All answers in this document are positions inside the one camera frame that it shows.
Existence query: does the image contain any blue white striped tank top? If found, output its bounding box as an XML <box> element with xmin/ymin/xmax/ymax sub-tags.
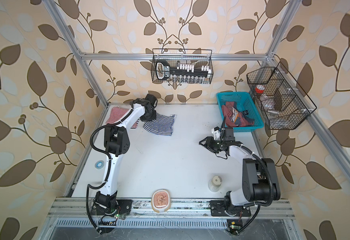
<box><xmin>143</xmin><ymin>114</ymin><xmax>176</xmax><ymax>136</ymax></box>

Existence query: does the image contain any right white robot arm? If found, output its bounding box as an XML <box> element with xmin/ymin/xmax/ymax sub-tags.
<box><xmin>199</xmin><ymin>123</ymin><xmax>281</xmax><ymax>236</ymax></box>

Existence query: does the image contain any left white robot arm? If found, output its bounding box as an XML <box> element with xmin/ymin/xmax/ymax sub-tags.
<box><xmin>86</xmin><ymin>94</ymin><xmax>158</xmax><ymax>234</ymax></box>

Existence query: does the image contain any red white striped folded top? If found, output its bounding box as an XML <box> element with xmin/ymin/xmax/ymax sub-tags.
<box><xmin>105</xmin><ymin>107</ymin><xmax>139</xmax><ymax>129</ymax></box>

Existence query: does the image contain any maroon red garment in basket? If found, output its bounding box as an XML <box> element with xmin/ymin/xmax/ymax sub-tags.
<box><xmin>221</xmin><ymin>102</ymin><xmax>255</xmax><ymax>127</ymax></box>

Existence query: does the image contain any teal plastic basket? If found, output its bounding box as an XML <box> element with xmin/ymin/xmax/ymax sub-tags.
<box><xmin>216</xmin><ymin>92</ymin><xmax>264</xmax><ymax>133</ymax></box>

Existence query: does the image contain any black socket tool set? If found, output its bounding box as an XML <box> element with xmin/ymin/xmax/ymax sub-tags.
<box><xmin>151</xmin><ymin>60</ymin><xmax>213</xmax><ymax>84</ymax></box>

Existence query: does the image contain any blue tape roll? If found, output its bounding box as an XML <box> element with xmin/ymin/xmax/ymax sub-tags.
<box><xmin>95</xmin><ymin>161</ymin><xmax>105</xmax><ymax>170</ymax></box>

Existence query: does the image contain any pink oval container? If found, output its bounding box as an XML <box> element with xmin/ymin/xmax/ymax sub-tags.
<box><xmin>151</xmin><ymin>189</ymin><xmax>171</xmax><ymax>213</ymax></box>

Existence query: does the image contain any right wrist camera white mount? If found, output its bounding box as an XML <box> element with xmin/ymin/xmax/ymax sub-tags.
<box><xmin>212</xmin><ymin>127</ymin><xmax>221</xmax><ymax>141</ymax></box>

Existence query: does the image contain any black wire basket back wall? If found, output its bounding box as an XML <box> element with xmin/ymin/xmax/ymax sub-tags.
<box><xmin>151</xmin><ymin>48</ymin><xmax>214</xmax><ymax>85</ymax></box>

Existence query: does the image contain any black wire basket wall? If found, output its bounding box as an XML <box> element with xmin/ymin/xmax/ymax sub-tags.
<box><xmin>151</xmin><ymin>48</ymin><xmax>214</xmax><ymax>85</ymax></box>
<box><xmin>246</xmin><ymin>62</ymin><xmax>317</xmax><ymax>130</ymax></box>

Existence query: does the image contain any black wire basket right wall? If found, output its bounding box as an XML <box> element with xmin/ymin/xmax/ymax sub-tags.
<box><xmin>246</xmin><ymin>62</ymin><xmax>317</xmax><ymax>130</ymax></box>

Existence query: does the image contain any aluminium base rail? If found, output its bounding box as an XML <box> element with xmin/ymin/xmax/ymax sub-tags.
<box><xmin>47</xmin><ymin>196</ymin><xmax>295</xmax><ymax>230</ymax></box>

